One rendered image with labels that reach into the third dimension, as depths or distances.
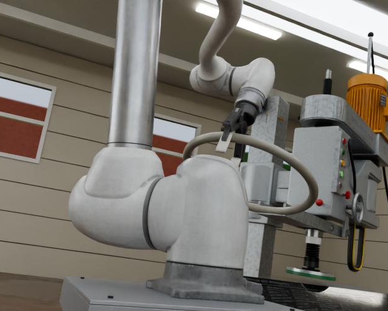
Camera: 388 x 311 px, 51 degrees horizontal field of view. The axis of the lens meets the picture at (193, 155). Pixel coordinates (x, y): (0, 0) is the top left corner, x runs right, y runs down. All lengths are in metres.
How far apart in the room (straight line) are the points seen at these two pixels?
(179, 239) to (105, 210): 0.17
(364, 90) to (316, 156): 0.87
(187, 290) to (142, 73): 0.46
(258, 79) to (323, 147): 0.72
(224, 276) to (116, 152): 0.33
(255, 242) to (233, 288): 2.00
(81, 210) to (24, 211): 6.78
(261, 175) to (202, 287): 2.05
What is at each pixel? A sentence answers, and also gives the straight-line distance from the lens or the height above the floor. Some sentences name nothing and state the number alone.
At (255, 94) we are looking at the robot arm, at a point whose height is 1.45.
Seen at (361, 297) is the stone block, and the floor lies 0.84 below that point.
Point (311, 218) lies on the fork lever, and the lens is 1.83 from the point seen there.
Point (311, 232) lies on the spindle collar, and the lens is 2.00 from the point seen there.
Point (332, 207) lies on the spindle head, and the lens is 1.93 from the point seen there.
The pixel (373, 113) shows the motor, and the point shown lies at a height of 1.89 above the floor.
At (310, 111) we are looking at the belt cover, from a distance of 2.04.
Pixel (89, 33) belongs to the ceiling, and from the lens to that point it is 7.09.
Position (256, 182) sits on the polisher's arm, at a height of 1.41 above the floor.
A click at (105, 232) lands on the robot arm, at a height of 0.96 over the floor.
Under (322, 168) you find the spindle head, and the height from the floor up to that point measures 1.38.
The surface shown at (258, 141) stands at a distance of 1.25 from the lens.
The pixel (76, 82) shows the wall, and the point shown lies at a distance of 8.08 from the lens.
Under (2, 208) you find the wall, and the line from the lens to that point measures 7.68.
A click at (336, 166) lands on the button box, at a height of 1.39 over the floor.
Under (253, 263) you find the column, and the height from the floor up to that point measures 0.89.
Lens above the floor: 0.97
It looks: 12 degrees up
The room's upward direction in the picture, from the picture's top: 9 degrees clockwise
